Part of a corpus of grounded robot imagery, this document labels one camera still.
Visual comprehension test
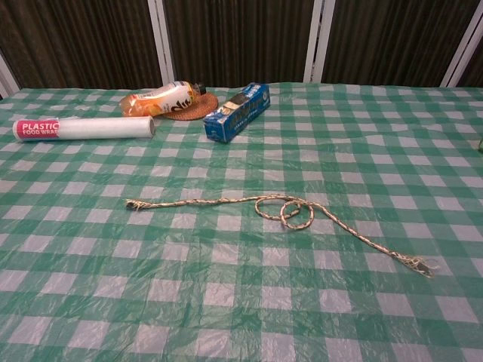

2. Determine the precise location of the beige braided rope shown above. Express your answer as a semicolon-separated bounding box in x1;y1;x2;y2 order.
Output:
125;194;441;280

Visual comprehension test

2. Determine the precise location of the blue cardboard box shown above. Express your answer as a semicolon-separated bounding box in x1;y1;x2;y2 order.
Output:
202;82;271;144

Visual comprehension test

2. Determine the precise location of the round woven brown coaster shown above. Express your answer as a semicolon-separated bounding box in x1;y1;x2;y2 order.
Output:
160;92;220;121

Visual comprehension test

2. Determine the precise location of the orange juice bottle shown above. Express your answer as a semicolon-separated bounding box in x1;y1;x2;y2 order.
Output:
119;80;207;118

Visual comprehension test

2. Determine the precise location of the green white checkered tablecloth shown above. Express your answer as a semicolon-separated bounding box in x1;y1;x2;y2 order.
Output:
0;81;483;362

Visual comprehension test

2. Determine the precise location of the dark partition panel white frame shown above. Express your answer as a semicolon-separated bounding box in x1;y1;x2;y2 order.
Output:
441;0;483;90
160;0;321;86
0;0;169;91
303;0;480;87
0;51;20;101

